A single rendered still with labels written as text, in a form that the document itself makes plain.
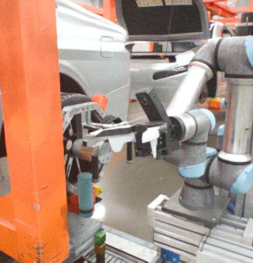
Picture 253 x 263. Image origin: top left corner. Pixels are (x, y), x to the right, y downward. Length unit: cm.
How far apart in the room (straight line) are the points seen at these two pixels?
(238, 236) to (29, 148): 83
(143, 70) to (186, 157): 333
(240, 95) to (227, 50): 15
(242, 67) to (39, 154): 76
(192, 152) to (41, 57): 62
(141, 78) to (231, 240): 320
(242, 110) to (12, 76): 80
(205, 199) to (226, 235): 15
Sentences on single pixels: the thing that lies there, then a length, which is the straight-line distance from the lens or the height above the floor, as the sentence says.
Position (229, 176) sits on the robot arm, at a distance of 106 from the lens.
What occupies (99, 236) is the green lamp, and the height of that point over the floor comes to 66.
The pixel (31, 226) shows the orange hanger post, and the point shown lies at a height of 74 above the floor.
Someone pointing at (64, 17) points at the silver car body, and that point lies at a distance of 195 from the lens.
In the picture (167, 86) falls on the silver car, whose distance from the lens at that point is 402.
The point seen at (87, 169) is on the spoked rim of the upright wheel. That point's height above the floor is 65.
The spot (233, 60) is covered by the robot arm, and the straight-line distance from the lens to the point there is 99.
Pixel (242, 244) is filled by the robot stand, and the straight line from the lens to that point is 119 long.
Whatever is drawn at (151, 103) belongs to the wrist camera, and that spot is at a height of 129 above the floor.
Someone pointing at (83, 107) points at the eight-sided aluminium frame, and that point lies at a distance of 171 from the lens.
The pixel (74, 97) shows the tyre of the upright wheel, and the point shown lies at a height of 116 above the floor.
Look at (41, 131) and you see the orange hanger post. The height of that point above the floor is 113.
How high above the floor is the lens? 140
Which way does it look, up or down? 15 degrees down
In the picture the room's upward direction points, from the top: straight up
